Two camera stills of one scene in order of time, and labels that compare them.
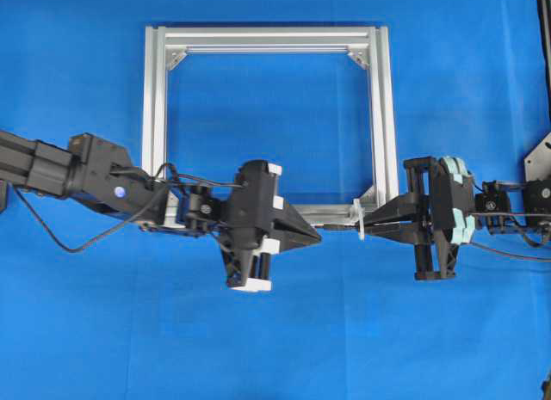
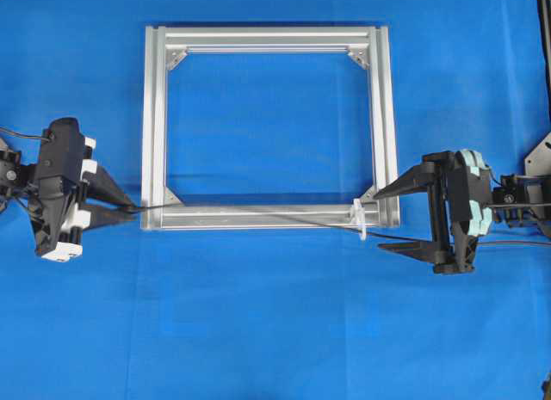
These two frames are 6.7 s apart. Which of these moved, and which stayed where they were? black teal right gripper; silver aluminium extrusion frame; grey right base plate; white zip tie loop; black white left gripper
Moved: black white left gripper; black teal right gripper
Stayed: white zip tie loop; grey right base plate; silver aluminium extrusion frame
